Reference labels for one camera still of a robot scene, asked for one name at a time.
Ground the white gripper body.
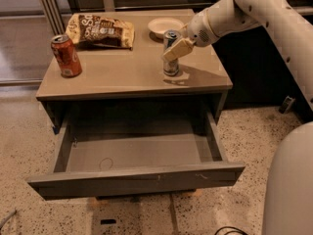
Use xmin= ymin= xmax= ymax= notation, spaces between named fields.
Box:
xmin=187 ymin=9 xmax=219 ymax=47

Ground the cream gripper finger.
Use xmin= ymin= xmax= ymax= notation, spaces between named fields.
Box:
xmin=162 ymin=38 xmax=195 ymax=62

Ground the silver blue redbull can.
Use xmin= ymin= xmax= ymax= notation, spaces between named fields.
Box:
xmin=163 ymin=29 xmax=180 ymax=76

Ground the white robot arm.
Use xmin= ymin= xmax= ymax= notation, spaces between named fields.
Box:
xmin=162 ymin=0 xmax=313 ymax=235

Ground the grey drawer cabinet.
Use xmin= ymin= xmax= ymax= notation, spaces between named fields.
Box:
xmin=34 ymin=9 xmax=233 ymax=135

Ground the red soda can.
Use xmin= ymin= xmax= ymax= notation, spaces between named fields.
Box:
xmin=51 ymin=34 xmax=82 ymax=77

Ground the open grey top drawer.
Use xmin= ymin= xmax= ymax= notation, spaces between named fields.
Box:
xmin=26 ymin=113 xmax=245 ymax=200

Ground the white paper bowl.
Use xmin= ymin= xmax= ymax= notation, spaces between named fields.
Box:
xmin=148 ymin=18 xmax=184 ymax=39

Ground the brown chip bag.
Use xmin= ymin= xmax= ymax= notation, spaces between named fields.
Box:
xmin=66 ymin=14 xmax=135 ymax=49

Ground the black cable on floor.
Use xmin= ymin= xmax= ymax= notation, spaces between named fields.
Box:
xmin=213 ymin=225 xmax=249 ymax=235

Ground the grey cable on floor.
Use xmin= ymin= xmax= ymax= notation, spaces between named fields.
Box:
xmin=0 ymin=209 xmax=18 ymax=230

